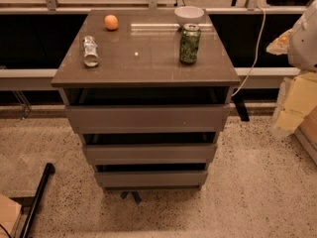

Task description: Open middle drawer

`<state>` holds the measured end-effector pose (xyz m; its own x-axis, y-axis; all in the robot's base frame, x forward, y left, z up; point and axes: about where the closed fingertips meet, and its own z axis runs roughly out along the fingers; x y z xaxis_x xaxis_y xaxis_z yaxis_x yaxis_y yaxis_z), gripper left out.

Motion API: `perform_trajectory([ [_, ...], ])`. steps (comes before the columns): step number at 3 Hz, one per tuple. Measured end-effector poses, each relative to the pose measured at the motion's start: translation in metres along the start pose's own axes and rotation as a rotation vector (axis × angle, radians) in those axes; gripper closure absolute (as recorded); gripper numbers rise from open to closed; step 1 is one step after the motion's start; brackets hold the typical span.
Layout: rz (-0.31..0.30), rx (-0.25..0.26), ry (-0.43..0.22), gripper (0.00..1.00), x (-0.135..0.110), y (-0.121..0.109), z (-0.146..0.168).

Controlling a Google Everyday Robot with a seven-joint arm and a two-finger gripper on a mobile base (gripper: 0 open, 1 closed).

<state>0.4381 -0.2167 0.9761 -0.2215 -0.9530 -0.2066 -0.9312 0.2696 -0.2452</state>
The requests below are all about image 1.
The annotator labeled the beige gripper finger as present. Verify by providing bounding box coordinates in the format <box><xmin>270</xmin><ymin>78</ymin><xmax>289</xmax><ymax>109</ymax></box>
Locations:
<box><xmin>266</xmin><ymin>29</ymin><xmax>292</xmax><ymax>56</ymax></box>
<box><xmin>271</xmin><ymin>72</ymin><xmax>317</xmax><ymax>138</ymax></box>

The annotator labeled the grey drawer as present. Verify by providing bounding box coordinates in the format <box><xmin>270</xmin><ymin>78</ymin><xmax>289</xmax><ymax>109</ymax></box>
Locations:
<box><xmin>83</xmin><ymin>144</ymin><xmax>217</xmax><ymax>165</ymax></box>
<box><xmin>95</xmin><ymin>171</ymin><xmax>207</xmax><ymax>187</ymax></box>
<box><xmin>65</xmin><ymin>105</ymin><xmax>229</xmax><ymax>134</ymax></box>

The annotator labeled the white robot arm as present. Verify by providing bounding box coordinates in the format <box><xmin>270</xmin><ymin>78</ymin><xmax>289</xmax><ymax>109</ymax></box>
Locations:
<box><xmin>266</xmin><ymin>2</ymin><xmax>317</xmax><ymax>137</ymax></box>

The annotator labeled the grey top drawer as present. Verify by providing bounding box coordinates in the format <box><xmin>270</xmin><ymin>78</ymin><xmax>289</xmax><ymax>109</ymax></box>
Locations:
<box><xmin>65</xmin><ymin>105</ymin><xmax>229</xmax><ymax>134</ymax></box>

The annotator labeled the grey drawer cabinet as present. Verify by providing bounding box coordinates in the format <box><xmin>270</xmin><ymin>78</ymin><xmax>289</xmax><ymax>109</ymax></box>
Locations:
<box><xmin>52</xmin><ymin>10</ymin><xmax>239</xmax><ymax>190</ymax></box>

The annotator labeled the grey bottom drawer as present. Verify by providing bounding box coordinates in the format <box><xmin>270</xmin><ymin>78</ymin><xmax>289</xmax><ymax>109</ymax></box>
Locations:
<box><xmin>95</xmin><ymin>171</ymin><xmax>207</xmax><ymax>187</ymax></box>

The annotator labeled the cardboard box right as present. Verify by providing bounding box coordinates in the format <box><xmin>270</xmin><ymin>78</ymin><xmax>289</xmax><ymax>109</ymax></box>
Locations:
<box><xmin>295</xmin><ymin>107</ymin><xmax>317</xmax><ymax>165</ymax></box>

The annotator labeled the cardboard box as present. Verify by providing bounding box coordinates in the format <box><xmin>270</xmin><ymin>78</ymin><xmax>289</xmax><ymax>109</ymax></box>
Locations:
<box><xmin>0</xmin><ymin>194</ymin><xmax>22</xmax><ymax>238</ymax></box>
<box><xmin>295</xmin><ymin>107</ymin><xmax>317</xmax><ymax>165</ymax></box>

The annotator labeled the green soda can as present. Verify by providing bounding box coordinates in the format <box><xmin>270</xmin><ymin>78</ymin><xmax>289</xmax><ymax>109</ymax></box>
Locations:
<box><xmin>179</xmin><ymin>24</ymin><xmax>201</xmax><ymax>64</ymax></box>

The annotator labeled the white bowl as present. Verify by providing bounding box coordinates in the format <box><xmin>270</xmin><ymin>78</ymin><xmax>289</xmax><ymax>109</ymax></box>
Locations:
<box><xmin>174</xmin><ymin>6</ymin><xmax>204</xmax><ymax>26</ymax></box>

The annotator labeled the orange fruit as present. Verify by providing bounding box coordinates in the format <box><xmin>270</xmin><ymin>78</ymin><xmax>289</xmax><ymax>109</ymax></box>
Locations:
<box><xmin>104</xmin><ymin>15</ymin><xmax>119</xmax><ymax>31</ymax></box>

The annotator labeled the lying silver can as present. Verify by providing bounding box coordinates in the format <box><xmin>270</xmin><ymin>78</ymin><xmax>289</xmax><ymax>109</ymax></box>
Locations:
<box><xmin>83</xmin><ymin>36</ymin><xmax>99</xmax><ymax>67</ymax></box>

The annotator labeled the black pole on floor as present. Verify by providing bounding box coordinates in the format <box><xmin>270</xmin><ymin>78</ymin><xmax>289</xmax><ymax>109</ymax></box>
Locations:
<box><xmin>19</xmin><ymin>163</ymin><xmax>55</xmax><ymax>238</ymax></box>

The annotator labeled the grey metal railing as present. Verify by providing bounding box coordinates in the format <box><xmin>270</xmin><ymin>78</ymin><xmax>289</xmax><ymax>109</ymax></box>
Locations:
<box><xmin>0</xmin><ymin>67</ymin><xmax>299</xmax><ymax>91</ymax></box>

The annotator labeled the cardboard box bottom left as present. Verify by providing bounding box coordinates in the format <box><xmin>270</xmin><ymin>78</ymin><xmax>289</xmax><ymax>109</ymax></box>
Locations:
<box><xmin>0</xmin><ymin>194</ymin><xmax>22</xmax><ymax>238</ymax></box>

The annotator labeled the white cable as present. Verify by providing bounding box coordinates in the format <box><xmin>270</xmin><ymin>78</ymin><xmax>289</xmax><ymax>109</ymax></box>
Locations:
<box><xmin>231</xmin><ymin>5</ymin><xmax>267</xmax><ymax>97</ymax></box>

